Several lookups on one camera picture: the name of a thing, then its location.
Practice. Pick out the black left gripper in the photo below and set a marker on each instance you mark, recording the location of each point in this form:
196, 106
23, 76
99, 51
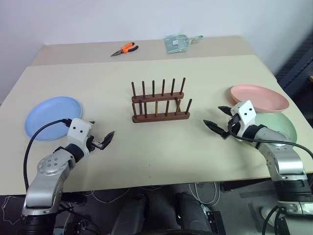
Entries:
91, 144

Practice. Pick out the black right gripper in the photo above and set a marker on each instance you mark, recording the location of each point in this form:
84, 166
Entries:
234, 121

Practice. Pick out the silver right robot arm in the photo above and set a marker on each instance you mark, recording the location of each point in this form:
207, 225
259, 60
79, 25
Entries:
283, 159

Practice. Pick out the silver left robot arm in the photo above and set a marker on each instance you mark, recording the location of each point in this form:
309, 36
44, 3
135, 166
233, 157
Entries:
49, 167

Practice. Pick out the wooden dish rack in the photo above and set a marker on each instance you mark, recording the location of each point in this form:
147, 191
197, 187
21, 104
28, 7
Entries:
159, 119

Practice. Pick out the pink-red plate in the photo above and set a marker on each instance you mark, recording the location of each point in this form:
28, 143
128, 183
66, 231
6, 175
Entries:
264, 96

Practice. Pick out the blue plate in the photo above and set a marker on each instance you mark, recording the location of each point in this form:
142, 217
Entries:
51, 110

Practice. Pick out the green plate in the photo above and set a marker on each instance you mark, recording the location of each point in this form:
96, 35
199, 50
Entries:
281, 122

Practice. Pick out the pale green dustpan set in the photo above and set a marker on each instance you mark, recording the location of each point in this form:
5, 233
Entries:
177, 44

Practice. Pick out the dark rounded shape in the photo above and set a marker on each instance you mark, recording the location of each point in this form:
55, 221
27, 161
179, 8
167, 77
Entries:
129, 215
190, 213

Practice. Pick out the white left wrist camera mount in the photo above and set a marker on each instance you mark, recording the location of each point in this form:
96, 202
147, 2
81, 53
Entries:
77, 131

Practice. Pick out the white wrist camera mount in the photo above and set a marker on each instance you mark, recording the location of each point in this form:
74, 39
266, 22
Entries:
247, 111
77, 131

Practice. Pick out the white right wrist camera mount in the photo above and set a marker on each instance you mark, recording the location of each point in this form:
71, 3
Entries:
247, 111

